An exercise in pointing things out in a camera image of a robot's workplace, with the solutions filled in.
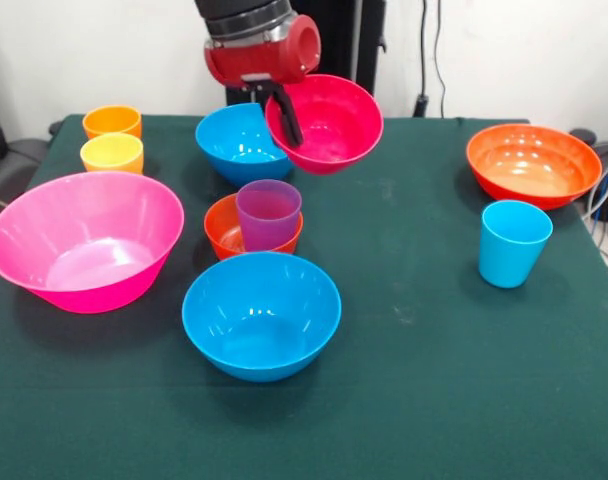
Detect blue and white cables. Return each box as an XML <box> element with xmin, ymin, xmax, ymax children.
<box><xmin>583</xmin><ymin>158</ymin><xmax>608</xmax><ymax>271</ymax></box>

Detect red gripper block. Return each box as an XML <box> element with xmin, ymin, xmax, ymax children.
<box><xmin>203</xmin><ymin>13</ymin><xmax>323</xmax><ymax>149</ymax></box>

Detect blue bowl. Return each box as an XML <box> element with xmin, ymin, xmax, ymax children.
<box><xmin>181</xmin><ymin>251</ymin><xmax>343</xmax><ymax>384</ymax></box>
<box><xmin>194</xmin><ymin>102</ymin><xmax>296</xmax><ymax>188</ymax></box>

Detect blue cup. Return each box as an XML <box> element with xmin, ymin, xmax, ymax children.
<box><xmin>478</xmin><ymin>199</ymin><xmax>554</xmax><ymax>289</ymax></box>

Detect purple cup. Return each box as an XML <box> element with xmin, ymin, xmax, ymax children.
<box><xmin>235</xmin><ymin>179</ymin><xmax>303</xmax><ymax>253</ymax></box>

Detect small orange bowl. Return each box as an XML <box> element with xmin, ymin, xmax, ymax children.
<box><xmin>203</xmin><ymin>193</ymin><xmax>305</xmax><ymax>261</ymax></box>

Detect black wall cable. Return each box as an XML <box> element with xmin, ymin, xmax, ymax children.
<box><xmin>412</xmin><ymin>0</ymin><xmax>448</xmax><ymax>119</ymax></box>

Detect large pink bowl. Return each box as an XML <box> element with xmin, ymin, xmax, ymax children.
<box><xmin>0</xmin><ymin>170</ymin><xmax>185</xmax><ymax>315</ymax></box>

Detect large red-orange bowl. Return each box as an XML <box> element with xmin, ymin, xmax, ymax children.
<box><xmin>466</xmin><ymin>123</ymin><xmax>604</xmax><ymax>211</ymax></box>

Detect small magenta bowl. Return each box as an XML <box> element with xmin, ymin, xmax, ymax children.
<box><xmin>264</xmin><ymin>73</ymin><xmax>385</xmax><ymax>176</ymax></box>

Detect orange cup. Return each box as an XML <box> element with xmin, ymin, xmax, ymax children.
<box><xmin>82</xmin><ymin>104</ymin><xmax>143</xmax><ymax>141</ymax></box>

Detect dark green table cloth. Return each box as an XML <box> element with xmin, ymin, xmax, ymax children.
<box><xmin>0</xmin><ymin>113</ymin><xmax>608</xmax><ymax>480</ymax></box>

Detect yellow cup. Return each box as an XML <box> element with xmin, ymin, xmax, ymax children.
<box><xmin>79</xmin><ymin>132</ymin><xmax>145</xmax><ymax>175</ymax></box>

